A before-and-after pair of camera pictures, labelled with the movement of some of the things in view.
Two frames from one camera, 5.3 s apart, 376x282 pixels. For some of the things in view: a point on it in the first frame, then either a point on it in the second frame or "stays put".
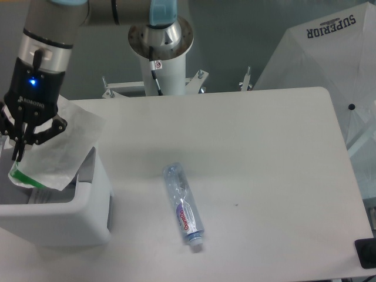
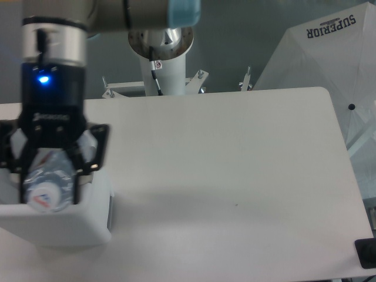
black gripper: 33,94 to 53,97
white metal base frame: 192,84 stays put
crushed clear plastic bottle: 185,206 to 49,180
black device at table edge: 366,251 stays put
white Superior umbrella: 336,53 stays put
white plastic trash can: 79,214 stays put
